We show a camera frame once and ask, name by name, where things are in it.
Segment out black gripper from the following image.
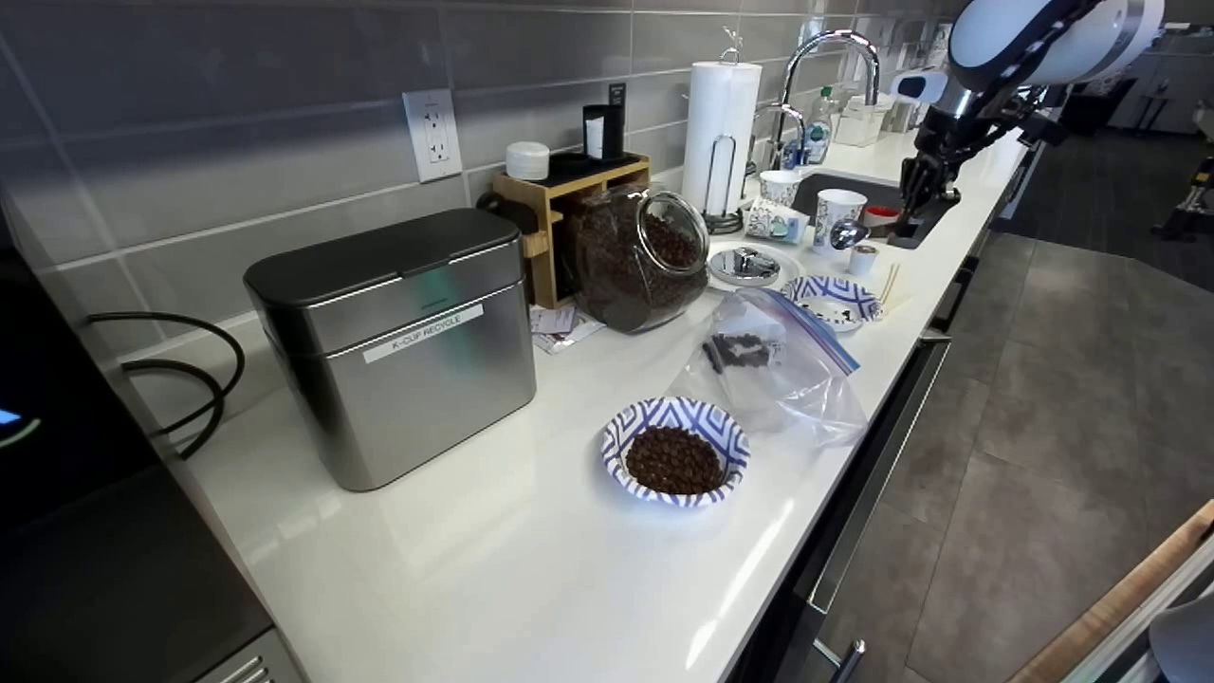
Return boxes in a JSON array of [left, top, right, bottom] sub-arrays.
[[896, 91, 1016, 246]]

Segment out glass jar of coffee beans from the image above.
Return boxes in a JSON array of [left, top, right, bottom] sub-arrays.
[[573, 180, 712, 337]]

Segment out crumpled papers beside jar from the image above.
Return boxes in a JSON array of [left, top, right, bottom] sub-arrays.
[[528, 294, 599, 351]]

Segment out small white capped jar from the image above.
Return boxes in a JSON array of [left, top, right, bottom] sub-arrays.
[[501, 136, 557, 185]]

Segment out dark kitchen sink basin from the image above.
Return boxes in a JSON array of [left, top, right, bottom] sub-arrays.
[[795, 172, 963, 255]]

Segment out red and white small cup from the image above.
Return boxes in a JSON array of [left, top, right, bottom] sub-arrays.
[[859, 202, 902, 241]]

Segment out patterned paper cup standing upright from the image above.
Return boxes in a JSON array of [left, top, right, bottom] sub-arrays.
[[814, 185, 874, 256]]

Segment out plain white cup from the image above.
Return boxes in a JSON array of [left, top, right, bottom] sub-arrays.
[[755, 166, 807, 209]]

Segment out patterned paper cup lying down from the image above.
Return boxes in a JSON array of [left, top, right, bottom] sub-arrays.
[[740, 196, 815, 251]]

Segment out chrome arched faucet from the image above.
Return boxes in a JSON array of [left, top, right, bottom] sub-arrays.
[[773, 27, 888, 172]]

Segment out white bowl with metal cup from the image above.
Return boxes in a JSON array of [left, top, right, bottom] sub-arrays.
[[704, 236, 807, 299]]

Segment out white paper towel roll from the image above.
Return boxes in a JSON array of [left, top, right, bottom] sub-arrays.
[[678, 55, 766, 218]]

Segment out clear zip bag with beans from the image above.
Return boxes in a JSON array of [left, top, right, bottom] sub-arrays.
[[663, 279, 876, 449]]

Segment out black bottles on rack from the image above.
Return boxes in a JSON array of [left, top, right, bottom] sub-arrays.
[[576, 78, 634, 166]]

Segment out bean-filled blue patterned paper bowl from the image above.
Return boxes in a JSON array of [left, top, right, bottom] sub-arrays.
[[595, 392, 755, 512]]

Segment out wooden countertop rack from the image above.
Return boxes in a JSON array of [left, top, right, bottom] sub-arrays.
[[486, 148, 657, 311]]

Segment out wooden board edge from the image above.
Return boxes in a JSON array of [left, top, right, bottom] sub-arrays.
[[1007, 495, 1214, 683]]

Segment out grey round object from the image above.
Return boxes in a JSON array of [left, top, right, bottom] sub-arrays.
[[1144, 590, 1214, 683]]

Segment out stainless steel lidded bin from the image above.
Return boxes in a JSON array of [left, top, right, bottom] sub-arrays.
[[243, 204, 542, 495]]

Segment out black coffee machine appliance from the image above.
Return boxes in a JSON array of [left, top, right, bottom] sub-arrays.
[[0, 204, 282, 683]]

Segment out wire paper towel holder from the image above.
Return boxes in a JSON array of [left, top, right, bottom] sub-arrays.
[[700, 130, 752, 237]]

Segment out long metal drawer handle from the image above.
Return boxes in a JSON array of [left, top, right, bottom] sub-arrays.
[[805, 337, 958, 623]]

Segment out short metal cabinet handle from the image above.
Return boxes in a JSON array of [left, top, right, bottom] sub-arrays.
[[807, 634, 874, 683]]

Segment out white wall power outlet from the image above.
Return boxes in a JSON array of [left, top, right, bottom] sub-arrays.
[[399, 83, 467, 185]]

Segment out black power cable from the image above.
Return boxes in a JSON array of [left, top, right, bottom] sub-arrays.
[[75, 308, 250, 462]]

